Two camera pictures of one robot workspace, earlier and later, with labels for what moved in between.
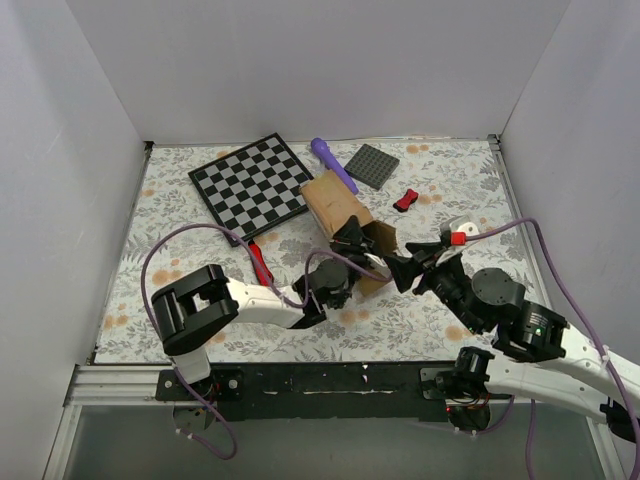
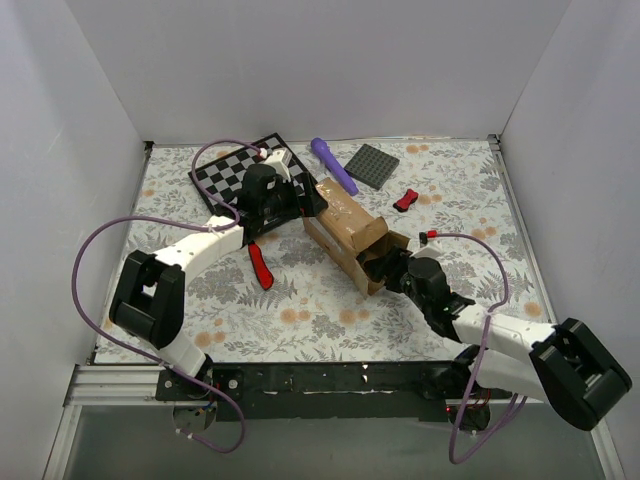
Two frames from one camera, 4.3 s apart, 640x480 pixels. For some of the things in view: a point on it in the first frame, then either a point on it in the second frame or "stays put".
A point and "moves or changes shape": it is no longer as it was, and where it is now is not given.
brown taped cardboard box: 330,201 moves or changes shape
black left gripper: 353,244 -> 304,201
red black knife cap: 408,198 stays put
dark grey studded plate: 371,166 stays put
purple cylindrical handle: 321,148 stays put
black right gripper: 423,270 -> 388,267
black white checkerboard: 254,188 stays put
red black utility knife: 264,272 stays put
